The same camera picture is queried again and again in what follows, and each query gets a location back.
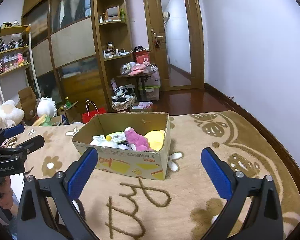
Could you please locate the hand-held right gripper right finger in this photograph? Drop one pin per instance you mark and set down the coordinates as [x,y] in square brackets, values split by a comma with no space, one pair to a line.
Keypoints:
[216,175]

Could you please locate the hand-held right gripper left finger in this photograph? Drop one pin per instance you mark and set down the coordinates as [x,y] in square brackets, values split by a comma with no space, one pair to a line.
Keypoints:
[82,175]

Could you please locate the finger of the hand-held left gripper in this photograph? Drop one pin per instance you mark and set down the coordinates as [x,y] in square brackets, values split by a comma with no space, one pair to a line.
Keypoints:
[31,142]
[13,130]

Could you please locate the clear packet white label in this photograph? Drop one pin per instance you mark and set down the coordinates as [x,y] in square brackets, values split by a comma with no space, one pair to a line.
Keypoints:
[99,138]

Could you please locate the printed cardboard box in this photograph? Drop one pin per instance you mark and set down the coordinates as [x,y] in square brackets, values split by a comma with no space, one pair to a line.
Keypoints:
[130,162]

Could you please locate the green tissue pack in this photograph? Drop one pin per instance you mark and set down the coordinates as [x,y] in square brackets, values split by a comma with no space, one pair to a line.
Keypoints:
[116,136]

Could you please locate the white soft toy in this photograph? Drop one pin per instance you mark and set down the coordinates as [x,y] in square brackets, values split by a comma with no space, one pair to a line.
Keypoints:
[105,144]

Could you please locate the person's left hand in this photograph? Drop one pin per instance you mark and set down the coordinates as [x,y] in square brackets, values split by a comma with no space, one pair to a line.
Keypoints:
[6,192]

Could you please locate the cream plush bear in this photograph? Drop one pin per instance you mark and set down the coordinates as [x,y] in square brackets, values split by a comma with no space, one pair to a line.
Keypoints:
[7,113]

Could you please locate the green frog toy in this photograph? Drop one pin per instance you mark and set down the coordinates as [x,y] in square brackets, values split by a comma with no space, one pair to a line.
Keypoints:
[47,120]

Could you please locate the beige patterned blanket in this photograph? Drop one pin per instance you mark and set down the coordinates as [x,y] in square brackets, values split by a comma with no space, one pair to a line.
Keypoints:
[215,205]

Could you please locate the plain cardboard box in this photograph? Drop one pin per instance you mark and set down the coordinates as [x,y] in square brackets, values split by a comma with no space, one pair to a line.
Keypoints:
[27,100]

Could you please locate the white round plush doll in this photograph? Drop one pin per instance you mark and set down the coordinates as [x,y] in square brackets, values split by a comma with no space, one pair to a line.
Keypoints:
[46,107]

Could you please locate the open cardboard box with bottles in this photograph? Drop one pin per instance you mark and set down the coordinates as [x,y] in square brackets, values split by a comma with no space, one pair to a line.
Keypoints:
[71,113]

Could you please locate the green bottle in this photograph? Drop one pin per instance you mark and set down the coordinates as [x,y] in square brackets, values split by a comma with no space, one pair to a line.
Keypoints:
[68,102]

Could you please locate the yellow plush toy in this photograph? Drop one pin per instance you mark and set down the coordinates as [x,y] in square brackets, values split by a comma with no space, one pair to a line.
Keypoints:
[156,140]

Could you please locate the white figurine display shelf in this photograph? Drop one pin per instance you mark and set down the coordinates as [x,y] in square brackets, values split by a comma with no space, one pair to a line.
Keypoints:
[13,50]

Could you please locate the wicker basket of plush toys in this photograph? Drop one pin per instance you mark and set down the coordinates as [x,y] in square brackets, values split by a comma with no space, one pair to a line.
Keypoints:
[122,100]

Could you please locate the pink packets tray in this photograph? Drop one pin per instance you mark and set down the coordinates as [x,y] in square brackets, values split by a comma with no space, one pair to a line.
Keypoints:
[142,106]

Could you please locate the wooden wardrobe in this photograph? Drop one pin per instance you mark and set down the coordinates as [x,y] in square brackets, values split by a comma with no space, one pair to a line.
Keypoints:
[72,42]

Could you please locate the small dark wooden table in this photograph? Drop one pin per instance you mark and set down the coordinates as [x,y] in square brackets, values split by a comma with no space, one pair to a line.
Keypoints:
[142,77]

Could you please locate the pink cloth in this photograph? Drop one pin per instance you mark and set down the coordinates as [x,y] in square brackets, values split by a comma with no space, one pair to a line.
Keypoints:
[137,70]

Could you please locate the red paper bag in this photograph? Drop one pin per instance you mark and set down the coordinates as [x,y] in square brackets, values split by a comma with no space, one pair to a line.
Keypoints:
[142,57]

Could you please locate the wooden corner shelf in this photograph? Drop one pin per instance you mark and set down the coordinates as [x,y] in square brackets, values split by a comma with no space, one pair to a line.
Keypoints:
[112,37]

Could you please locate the black cap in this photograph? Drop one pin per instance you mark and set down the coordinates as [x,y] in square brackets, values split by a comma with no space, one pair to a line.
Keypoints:
[138,48]

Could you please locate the wooden door with mirror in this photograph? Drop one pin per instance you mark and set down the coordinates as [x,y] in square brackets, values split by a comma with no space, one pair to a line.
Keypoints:
[175,35]

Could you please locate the wooden framed mirror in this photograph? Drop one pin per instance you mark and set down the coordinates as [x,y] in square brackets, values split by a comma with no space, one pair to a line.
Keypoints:
[112,12]

